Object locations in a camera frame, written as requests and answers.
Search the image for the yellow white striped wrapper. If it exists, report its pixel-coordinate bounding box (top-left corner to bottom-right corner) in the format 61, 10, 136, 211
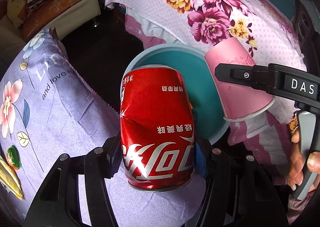
0, 157, 24, 200

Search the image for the pink paper cup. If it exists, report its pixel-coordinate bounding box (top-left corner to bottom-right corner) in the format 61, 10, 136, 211
204, 37, 274, 122

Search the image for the red cola can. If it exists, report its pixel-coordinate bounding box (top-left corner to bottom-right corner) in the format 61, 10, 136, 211
120, 65, 195, 192

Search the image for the teal trash bin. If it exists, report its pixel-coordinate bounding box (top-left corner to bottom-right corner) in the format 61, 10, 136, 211
124, 43, 230, 144

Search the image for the person's right hand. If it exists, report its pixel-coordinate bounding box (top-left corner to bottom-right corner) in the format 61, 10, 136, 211
286, 128, 320, 192

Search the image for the green orange jelly cup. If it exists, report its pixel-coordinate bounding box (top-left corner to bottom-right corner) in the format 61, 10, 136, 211
5, 145, 22, 170

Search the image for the purple floral bed sheet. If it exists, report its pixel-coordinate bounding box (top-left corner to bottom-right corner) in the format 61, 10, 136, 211
1, 29, 206, 226

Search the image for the pink floral quilt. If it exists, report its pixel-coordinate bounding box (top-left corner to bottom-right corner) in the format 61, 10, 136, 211
105, 0, 306, 185

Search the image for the beige sofa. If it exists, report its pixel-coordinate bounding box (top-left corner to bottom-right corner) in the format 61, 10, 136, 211
1, 0, 101, 70

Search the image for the orange brown seat cushion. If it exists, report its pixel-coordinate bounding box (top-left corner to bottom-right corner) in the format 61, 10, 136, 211
22, 0, 82, 42

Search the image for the yellow cartoon pillow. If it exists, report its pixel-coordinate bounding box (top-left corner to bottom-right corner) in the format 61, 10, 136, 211
7, 0, 28, 28

